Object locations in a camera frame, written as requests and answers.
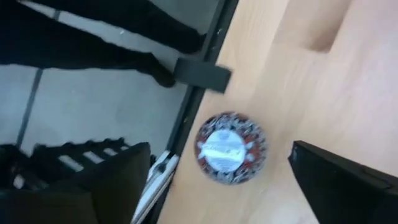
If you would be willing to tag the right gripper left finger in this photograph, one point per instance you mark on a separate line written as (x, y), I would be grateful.
(118, 186)

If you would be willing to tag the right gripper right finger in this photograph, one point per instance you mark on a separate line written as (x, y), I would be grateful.
(342, 193)

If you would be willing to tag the white candle patterned tin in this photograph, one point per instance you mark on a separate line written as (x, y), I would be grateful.
(230, 147)

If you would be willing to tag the silver metal strip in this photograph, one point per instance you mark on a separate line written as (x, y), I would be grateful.
(158, 183)

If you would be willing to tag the black table edge clamp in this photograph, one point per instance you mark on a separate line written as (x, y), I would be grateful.
(202, 74)

